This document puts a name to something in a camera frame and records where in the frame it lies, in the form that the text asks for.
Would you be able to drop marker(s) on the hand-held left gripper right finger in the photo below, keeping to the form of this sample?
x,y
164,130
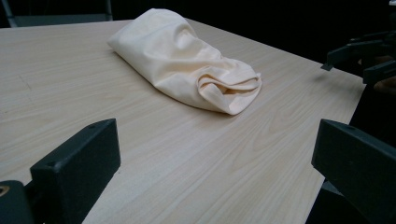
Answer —
x,y
358,165

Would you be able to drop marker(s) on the cream t-shirt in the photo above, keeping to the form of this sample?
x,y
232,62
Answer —
x,y
183,62

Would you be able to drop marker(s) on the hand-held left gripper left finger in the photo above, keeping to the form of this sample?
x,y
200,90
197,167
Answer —
x,y
77,161

